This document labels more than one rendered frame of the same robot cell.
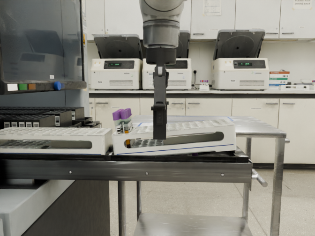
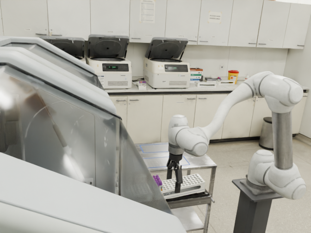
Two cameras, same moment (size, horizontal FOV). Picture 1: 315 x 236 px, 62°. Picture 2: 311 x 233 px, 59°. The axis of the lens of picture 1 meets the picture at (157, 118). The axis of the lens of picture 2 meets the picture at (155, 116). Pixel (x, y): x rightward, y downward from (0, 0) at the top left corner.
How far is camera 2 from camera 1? 1.11 m
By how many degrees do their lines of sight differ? 23
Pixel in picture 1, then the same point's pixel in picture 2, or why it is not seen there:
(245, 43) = (172, 47)
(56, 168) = not seen: hidden behind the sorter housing
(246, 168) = (208, 198)
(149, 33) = (174, 150)
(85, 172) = not seen: hidden behind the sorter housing
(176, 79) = (119, 80)
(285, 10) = (202, 22)
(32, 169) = not seen: hidden behind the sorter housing
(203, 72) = (136, 66)
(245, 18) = (173, 27)
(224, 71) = (158, 74)
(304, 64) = (212, 61)
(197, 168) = (190, 201)
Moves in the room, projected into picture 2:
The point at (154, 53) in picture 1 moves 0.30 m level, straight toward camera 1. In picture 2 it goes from (175, 157) to (203, 187)
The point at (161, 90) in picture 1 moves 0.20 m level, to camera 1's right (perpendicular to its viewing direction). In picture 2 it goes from (180, 175) to (213, 171)
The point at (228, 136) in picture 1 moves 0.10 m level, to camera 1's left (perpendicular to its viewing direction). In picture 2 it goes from (202, 186) to (186, 189)
